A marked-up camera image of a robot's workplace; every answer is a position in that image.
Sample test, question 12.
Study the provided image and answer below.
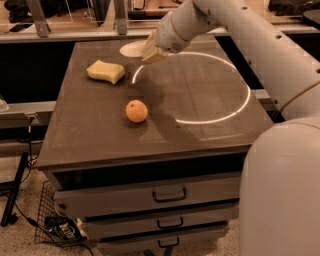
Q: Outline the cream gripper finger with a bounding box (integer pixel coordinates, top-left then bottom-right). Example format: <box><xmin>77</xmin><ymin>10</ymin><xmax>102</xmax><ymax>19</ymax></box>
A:
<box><xmin>146</xmin><ymin>30</ymin><xmax>156</xmax><ymax>46</ymax></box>
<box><xmin>141</xmin><ymin>41</ymin><xmax>169</xmax><ymax>64</ymax></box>

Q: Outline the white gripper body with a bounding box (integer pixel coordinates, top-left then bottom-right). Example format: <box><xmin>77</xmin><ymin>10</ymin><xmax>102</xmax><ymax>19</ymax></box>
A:
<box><xmin>155</xmin><ymin>12</ymin><xmax>190</xmax><ymax>53</ymax></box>

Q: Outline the white paper bowl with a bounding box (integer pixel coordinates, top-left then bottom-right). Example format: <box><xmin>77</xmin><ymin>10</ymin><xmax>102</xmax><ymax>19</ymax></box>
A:
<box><xmin>119</xmin><ymin>40</ymin><xmax>146</xmax><ymax>57</ymax></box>

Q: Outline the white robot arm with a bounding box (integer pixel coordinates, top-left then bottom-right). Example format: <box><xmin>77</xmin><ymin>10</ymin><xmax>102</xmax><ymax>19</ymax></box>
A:
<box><xmin>143</xmin><ymin>0</ymin><xmax>320</xmax><ymax>256</ymax></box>

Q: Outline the yellow sponge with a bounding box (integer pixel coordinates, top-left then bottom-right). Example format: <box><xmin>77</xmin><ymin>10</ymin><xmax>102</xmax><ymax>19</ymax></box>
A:
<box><xmin>87</xmin><ymin>60</ymin><xmax>125</xmax><ymax>85</ymax></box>

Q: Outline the orange fruit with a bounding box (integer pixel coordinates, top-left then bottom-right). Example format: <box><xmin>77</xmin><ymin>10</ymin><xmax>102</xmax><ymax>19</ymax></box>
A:
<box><xmin>126</xmin><ymin>100</ymin><xmax>148</xmax><ymax>123</ymax></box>

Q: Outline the grey drawer cabinet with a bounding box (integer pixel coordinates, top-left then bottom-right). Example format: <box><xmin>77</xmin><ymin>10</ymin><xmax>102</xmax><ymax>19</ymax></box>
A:
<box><xmin>35</xmin><ymin>35</ymin><xmax>275</xmax><ymax>256</ymax></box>

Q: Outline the top grey drawer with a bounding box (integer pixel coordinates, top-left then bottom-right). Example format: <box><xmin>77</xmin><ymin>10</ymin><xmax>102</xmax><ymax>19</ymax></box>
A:
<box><xmin>54</xmin><ymin>172</ymin><xmax>240</xmax><ymax>219</ymax></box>

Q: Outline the grey drawer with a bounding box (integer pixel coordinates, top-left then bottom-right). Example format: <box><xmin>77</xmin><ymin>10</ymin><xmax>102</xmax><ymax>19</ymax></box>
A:
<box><xmin>83</xmin><ymin>199</ymin><xmax>238</xmax><ymax>241</ymax></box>
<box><xmin>97</xmin><ymin>222</ymin><xmax>228</xmax><ymax>255</ymax></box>
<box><xmin>54</xmin><ymin>172</ymin><xmax>240</xmax><ymax>219</ymax></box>

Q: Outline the middle grey drawer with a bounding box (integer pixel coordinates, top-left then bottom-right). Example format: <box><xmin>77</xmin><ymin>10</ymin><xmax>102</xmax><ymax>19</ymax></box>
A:
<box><xmin>83</xmin><ymin>199</ymin><xmax>238</xmax><ymax>241</ymax></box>

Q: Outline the bottom grey drawer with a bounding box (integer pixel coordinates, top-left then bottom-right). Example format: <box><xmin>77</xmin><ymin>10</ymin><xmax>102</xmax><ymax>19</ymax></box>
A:
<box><xmin>97</xmin><ymin>222</ymin><xmax>228</xmax><ymax>255</ymax></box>

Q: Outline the black snack bag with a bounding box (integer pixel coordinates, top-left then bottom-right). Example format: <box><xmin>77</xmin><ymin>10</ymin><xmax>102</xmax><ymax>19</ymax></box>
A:
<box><xmin>44</xmin><ymin>216</ymin><xmax>83</xmax><ymax>241</ymax></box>

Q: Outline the black table leg left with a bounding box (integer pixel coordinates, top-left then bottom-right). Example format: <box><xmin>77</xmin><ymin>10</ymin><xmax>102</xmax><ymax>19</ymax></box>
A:
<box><xmin>0</xmin><ymin>152</ymin><xmax>29</xmax><ymax>227</ymax></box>

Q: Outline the black wire basket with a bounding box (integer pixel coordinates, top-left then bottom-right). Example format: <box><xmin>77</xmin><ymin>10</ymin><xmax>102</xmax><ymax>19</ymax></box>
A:
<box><xmin>34</xmin><ymin>181</ymin><xmax>87</xmax><ymax>246</ymax></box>

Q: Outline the black floor cable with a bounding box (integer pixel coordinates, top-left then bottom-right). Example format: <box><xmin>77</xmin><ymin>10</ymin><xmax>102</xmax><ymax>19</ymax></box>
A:
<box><xmin>0</xmin><ymin>189</ymin><xmax>95</xmax><ymax>256</ymax></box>

